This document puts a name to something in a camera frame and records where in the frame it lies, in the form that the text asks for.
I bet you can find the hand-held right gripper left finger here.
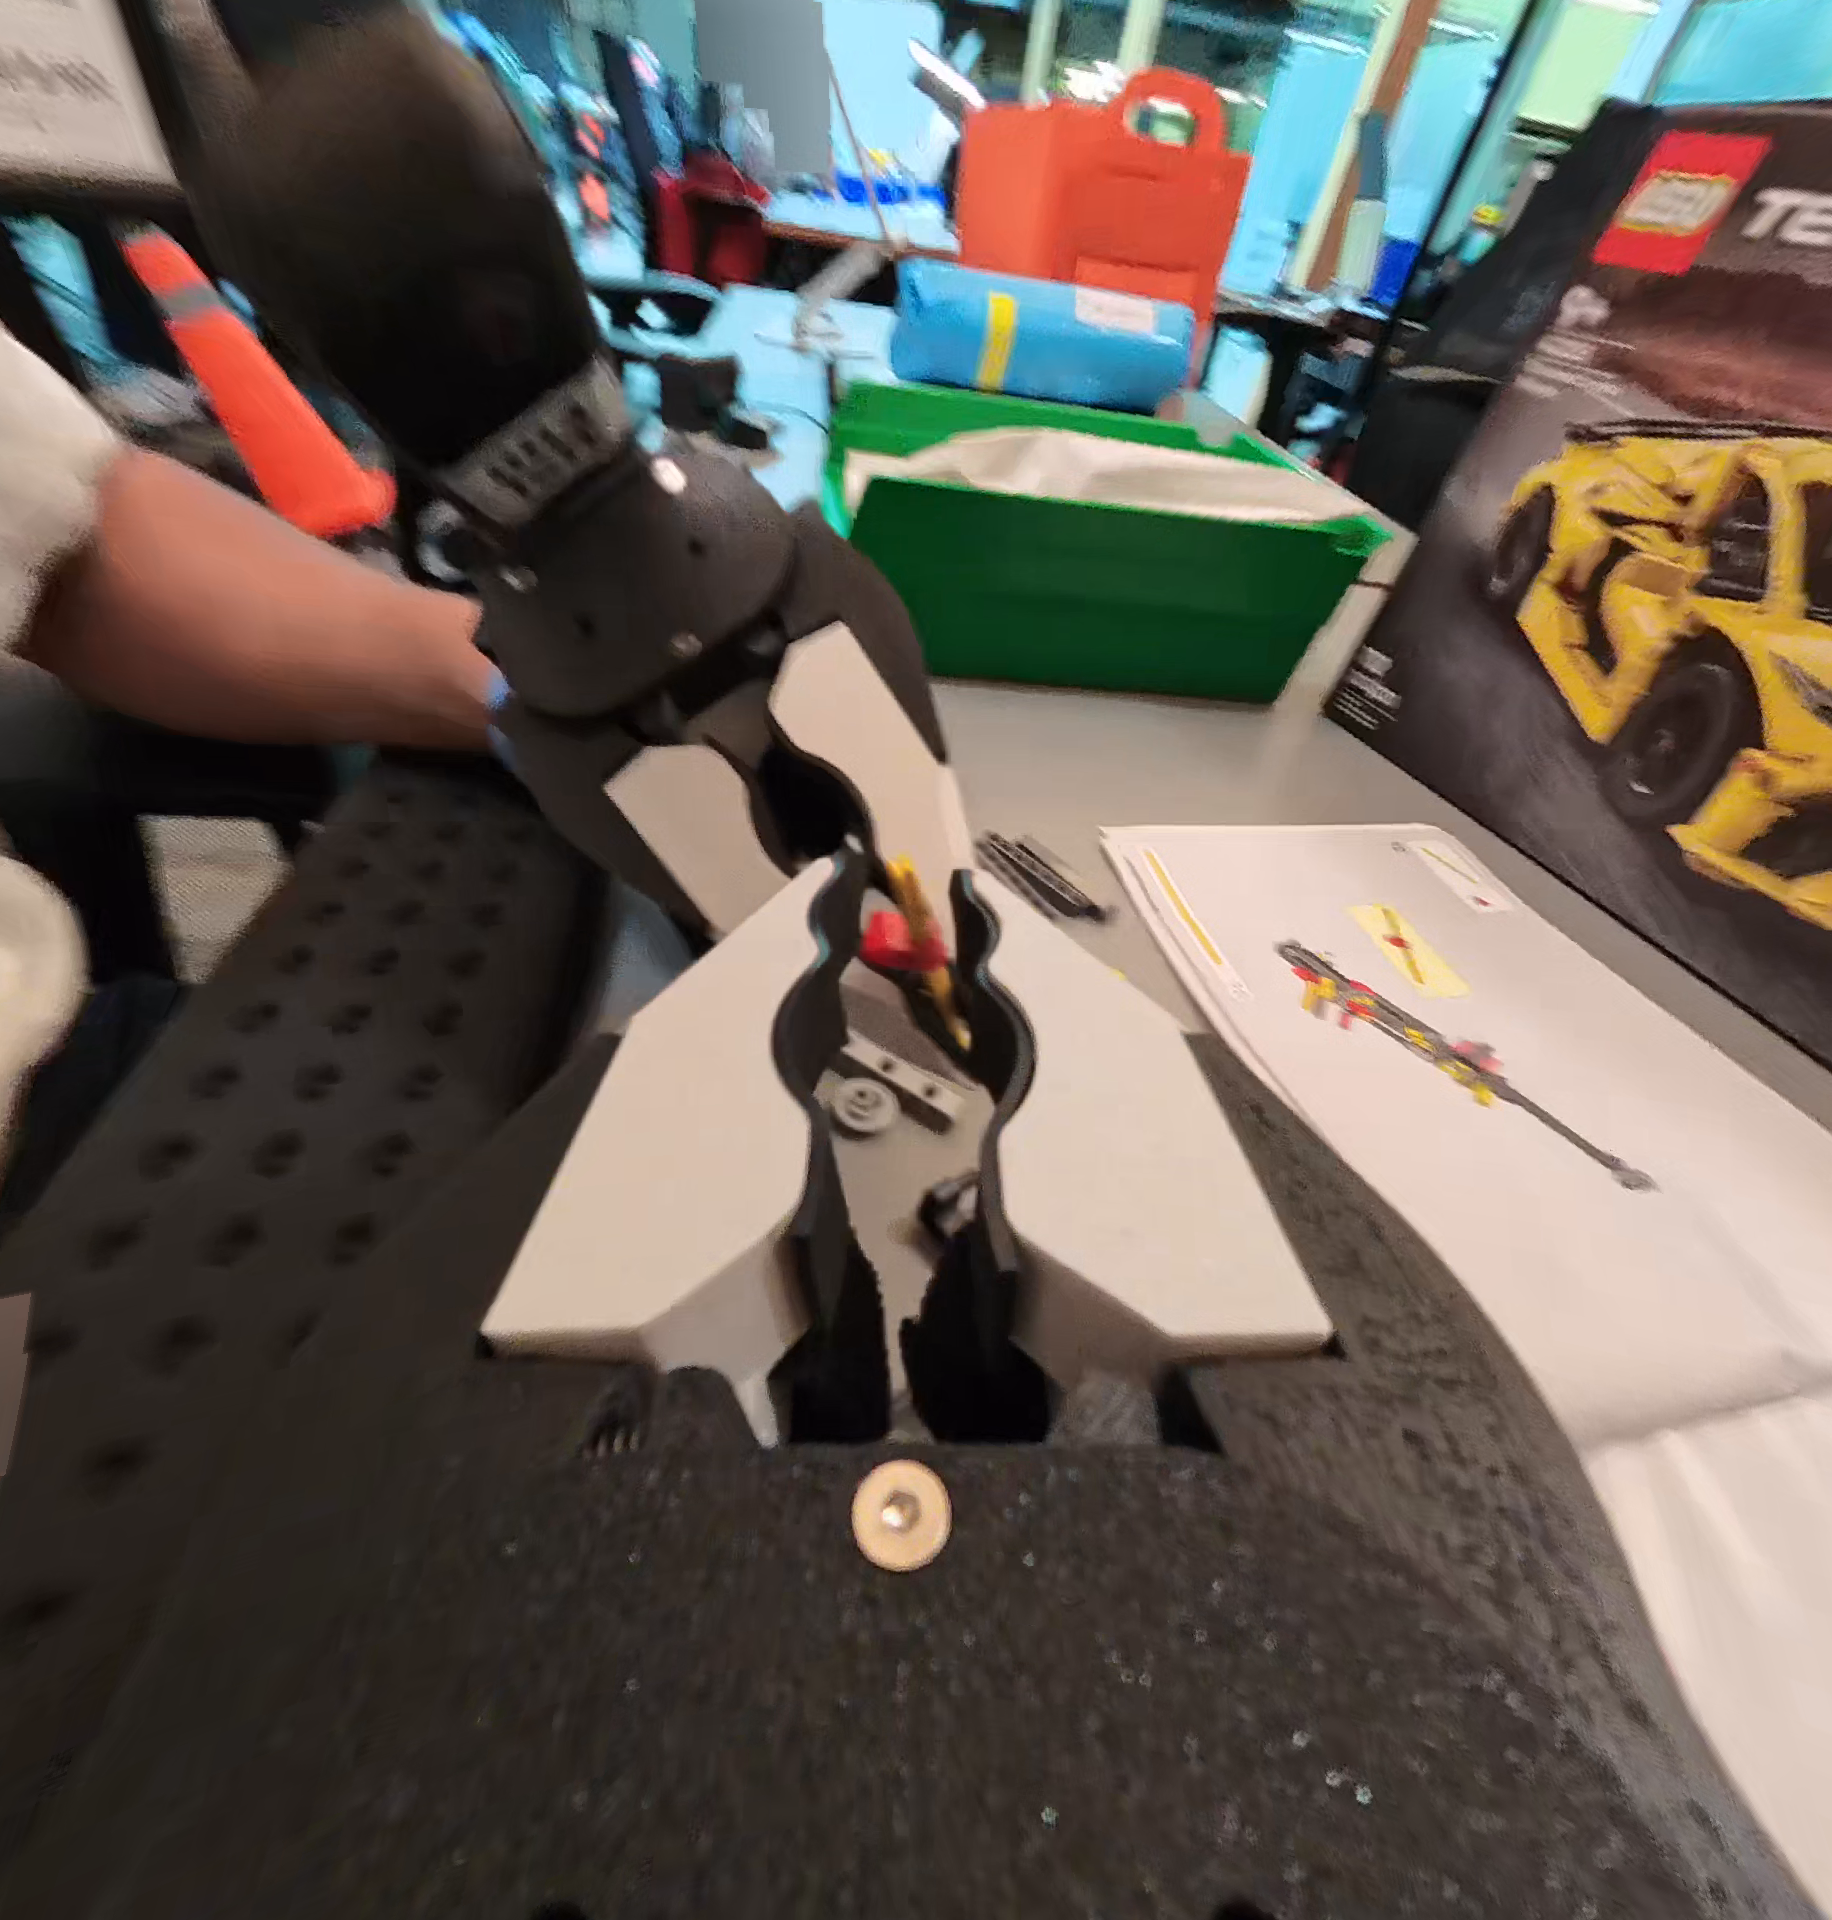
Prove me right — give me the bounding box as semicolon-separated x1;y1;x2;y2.
481;852;872;1367

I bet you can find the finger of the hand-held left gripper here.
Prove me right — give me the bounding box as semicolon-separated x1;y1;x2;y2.
765;617;982;909
601;738;847;942

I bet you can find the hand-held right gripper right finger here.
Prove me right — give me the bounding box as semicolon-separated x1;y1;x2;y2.
949;870;1335;1358

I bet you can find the long yellow lego axle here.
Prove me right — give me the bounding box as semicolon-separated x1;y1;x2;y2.
884;852;975;1054

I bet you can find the lego instruction booklet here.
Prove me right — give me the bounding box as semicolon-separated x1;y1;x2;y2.
1097;818;1832;1920

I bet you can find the person's left forearm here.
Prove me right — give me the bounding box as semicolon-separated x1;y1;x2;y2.
24;448;516;753

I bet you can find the lego set box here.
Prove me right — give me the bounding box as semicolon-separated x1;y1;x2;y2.
1323;94;1832;1099

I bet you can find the green storage bin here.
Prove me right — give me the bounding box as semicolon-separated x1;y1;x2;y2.
824;378;1402;709

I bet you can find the white paper sheet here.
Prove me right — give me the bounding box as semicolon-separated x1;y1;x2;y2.
844;424;1357;528

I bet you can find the black perforated panel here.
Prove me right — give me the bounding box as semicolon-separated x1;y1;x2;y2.
0;753;707;1892

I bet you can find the orange foam tube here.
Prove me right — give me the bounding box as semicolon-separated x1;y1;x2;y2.
118;223;403;544

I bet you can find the blue plastic bag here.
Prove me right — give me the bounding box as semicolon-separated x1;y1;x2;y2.
886;254;1207;418

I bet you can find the orange panel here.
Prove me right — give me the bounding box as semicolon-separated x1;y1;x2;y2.
949;64;1258;328

